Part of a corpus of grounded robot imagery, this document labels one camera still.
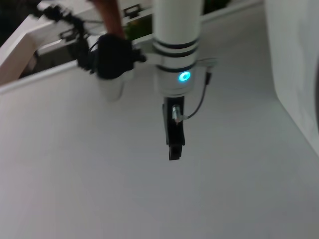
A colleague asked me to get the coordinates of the black cable bundle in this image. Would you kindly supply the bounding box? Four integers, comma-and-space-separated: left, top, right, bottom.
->
36, 3, 100, 74

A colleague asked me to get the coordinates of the green foliage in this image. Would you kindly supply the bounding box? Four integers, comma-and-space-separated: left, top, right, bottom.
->
124, 18, 153, 40

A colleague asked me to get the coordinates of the grey right gripper cable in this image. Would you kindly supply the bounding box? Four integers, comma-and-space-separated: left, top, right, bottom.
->
171, 57, 219, 124

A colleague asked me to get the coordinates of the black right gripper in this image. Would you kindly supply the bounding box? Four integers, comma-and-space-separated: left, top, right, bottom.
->
161, 96, 186, 161

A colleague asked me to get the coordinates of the white rounded panel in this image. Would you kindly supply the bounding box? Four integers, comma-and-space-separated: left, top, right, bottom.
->
264, 0, 319, 151

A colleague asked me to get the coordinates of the white frame structure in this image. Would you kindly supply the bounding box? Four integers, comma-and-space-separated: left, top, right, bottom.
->
0, 3, 154, 87

